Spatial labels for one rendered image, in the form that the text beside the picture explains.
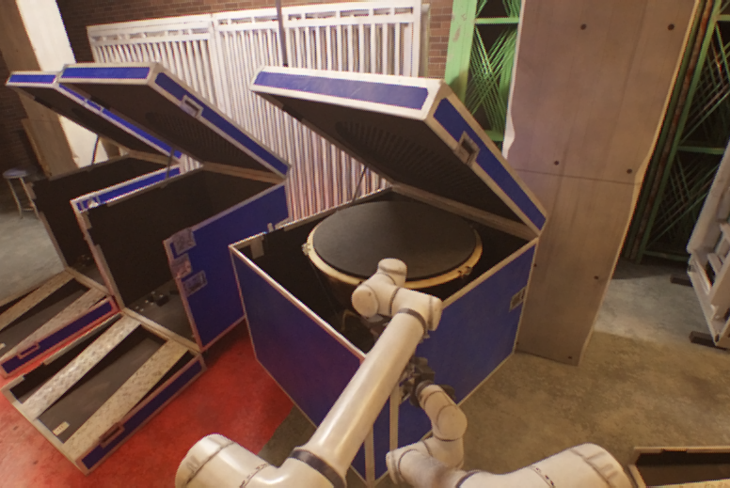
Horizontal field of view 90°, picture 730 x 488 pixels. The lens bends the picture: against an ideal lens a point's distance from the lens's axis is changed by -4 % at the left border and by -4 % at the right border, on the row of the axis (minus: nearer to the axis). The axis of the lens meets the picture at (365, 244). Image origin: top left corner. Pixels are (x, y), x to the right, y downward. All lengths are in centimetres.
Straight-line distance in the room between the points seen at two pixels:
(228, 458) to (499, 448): 171
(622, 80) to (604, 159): 36
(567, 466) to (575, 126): 164
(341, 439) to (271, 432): 158
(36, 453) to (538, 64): 324
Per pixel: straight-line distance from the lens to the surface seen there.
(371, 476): 186
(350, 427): 80
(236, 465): 79
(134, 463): 252
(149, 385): 268
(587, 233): 232
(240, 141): 247
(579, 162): 218
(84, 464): 255
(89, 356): 312
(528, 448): 235
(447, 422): 122
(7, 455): 296
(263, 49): 392
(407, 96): 117
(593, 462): 82
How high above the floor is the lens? 189
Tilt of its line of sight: 29 degrees down
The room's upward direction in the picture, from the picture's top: 2 degrees counter-clockwise
